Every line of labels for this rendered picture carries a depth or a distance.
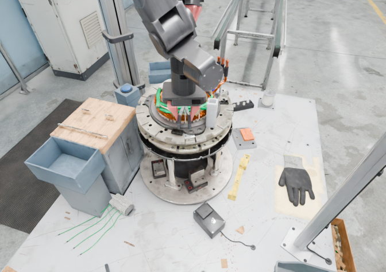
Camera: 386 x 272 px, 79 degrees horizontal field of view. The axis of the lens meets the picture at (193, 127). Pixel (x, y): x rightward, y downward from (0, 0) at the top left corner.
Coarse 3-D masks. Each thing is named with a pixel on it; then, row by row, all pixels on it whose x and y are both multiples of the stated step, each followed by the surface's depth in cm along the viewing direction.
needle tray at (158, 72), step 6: (150, 66) 104; (156, 66) 105; (162, 66) 105; (168, 66) 105; (150, 72) 105; (156, 72) 105; (162, 72) 105; (168, 72) 105; (150, 78) 97; (156, 78) 97; (162, 78) 97; (168, 78) 98
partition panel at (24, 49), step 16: (0, 0) 221; (16, 0) 235; (128, 0) 425; (0, 16) 224; (16, 16) 239; (0, 32) 227; (16, 32) 242; (32, 32) 259; (16, 48) 245; (32, 48) 263; (0, 64) 233; (16, 64) 249; (32, 64) 267; (0, 80) 236; (16, 80) 252
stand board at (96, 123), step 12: (84, 108) 81; (96, 108) 81; (108, 108) 81; (120, 108) 81; (132, 108) 81; (72, 120) 76; (84, 120) 76; (96, 120) 76; (108, 120) 76; (120, 120) 76; (60, 132) 72; (72, 132) 72; (96, 132) 72; (108, 132) 72; (120, 132) 75; (84, 144) 69; (96, 144) 69; (108, 144) 70
